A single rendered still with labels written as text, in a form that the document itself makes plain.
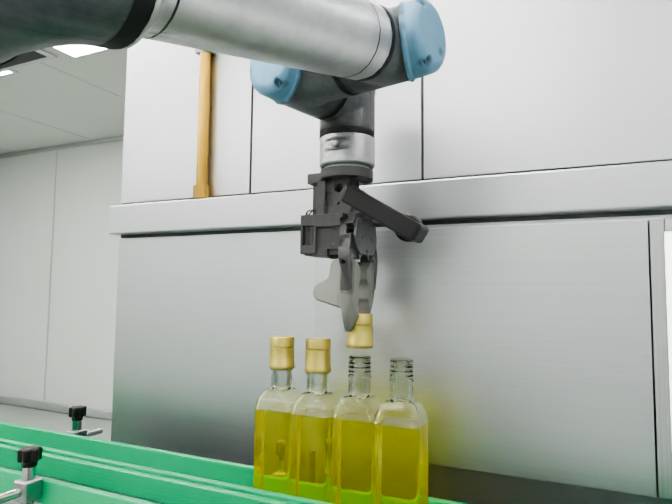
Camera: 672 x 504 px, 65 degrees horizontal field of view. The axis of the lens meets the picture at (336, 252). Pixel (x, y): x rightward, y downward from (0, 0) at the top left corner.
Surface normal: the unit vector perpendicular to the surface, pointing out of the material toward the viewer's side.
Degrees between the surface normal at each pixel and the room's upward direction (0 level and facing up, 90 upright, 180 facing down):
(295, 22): 117
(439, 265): 90
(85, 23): 153
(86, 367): 90
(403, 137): 90
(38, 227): 90
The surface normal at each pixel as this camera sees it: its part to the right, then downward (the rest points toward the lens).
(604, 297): -0.42, -0.07
